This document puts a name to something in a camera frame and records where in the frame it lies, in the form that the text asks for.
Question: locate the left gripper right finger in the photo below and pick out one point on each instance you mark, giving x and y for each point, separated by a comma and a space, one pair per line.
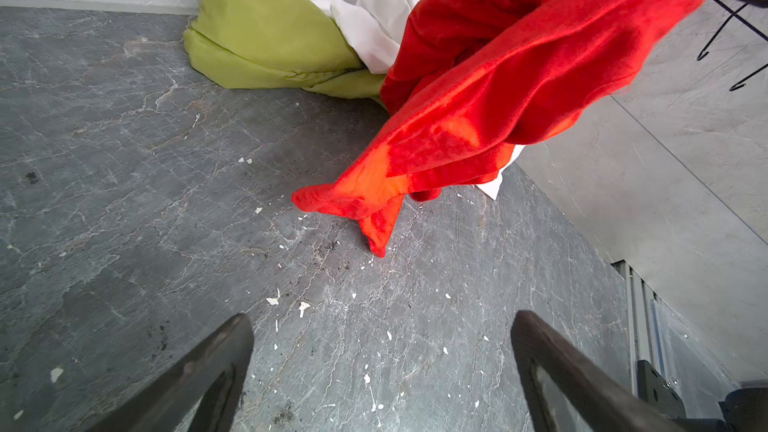
601, 402

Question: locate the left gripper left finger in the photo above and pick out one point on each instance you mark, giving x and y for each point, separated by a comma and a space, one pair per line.
209, 380

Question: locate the red cloth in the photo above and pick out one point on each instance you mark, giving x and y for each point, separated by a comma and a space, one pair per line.
475, 79

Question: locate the green cloth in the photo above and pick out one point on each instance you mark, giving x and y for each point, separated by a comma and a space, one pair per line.
276, 44

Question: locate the white cloth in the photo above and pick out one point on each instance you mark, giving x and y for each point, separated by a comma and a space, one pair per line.
374, 29

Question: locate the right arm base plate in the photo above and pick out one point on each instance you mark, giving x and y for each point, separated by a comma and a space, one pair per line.
654, 390

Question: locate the aluminium rail base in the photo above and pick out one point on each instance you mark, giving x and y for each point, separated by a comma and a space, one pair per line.
664, 338

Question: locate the black wire hook rack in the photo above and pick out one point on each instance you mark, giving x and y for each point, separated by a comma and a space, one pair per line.
735, 45

